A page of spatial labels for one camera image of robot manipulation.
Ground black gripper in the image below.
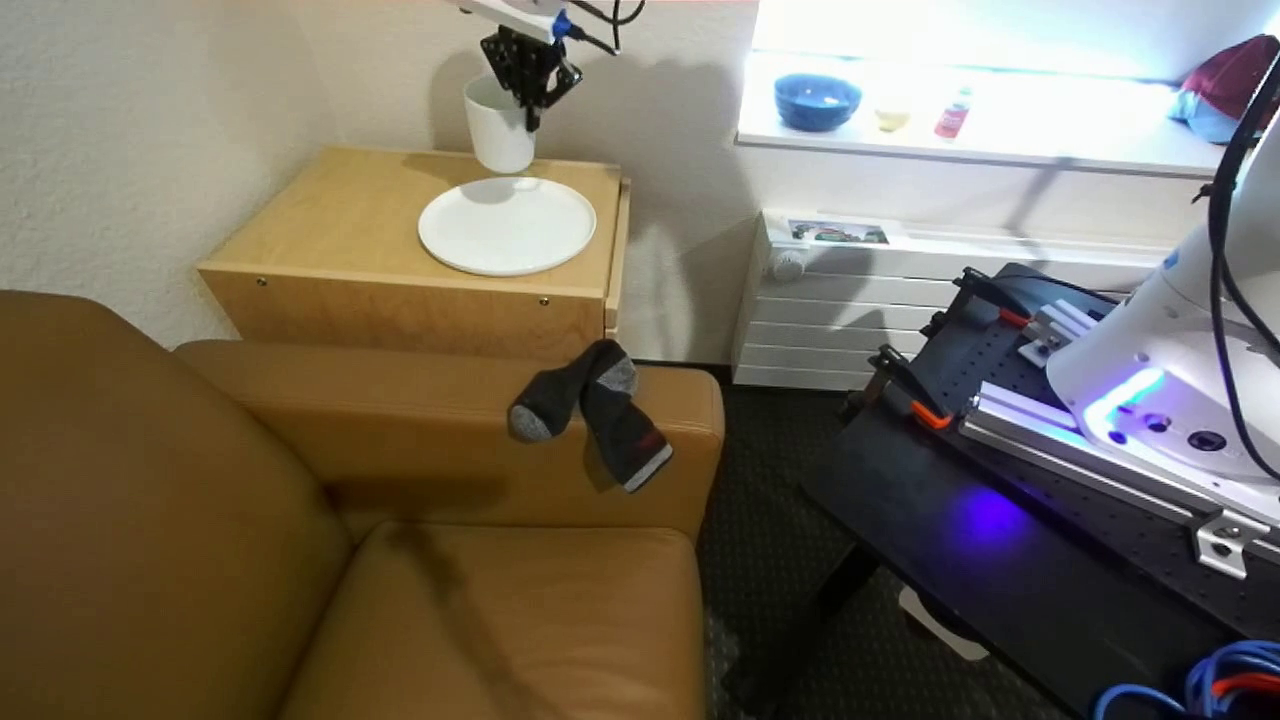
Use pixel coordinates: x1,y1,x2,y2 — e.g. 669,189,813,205
476,20,588,134

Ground white mug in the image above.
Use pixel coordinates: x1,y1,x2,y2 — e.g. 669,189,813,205
461,73,545,181

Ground dark blue bowl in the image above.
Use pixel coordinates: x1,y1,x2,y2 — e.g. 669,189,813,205
771,67,866,134

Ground white round plate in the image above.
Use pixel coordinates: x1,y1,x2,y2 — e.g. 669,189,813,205
411,171,603,282

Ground light wooden nightstand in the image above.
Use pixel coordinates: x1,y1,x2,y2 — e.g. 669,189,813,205
195,143,632,368

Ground dark grey sock red stripes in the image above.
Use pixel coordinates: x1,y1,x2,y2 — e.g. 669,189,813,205
505,337,679,499

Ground orange bottle with white cap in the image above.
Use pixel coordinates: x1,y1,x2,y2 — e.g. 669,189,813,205
932,84,978,143

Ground white windowsill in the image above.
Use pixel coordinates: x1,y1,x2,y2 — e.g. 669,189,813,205
733,53,1259,182

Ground brown leather armchair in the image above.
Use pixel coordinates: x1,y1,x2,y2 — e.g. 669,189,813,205
0,290,730,720

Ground white object under table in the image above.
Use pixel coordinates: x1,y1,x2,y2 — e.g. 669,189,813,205
891,585,997,669

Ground black robot table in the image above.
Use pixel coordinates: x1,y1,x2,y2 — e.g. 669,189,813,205
797,261,1280,720

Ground red and blue cloth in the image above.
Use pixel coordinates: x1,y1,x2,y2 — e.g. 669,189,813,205
1168,29,1280,149

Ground black clamp orange handle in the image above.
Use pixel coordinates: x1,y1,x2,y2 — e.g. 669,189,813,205
950,263,1041,340
866,340,959,440

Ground aluminium mounting rail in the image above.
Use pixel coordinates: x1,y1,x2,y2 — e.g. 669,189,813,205
956,375,1280,587

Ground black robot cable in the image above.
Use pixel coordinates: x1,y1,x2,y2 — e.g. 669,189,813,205
1188,53,1280,487

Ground blue cable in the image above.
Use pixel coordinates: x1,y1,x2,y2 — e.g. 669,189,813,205
1090,636,1280,720

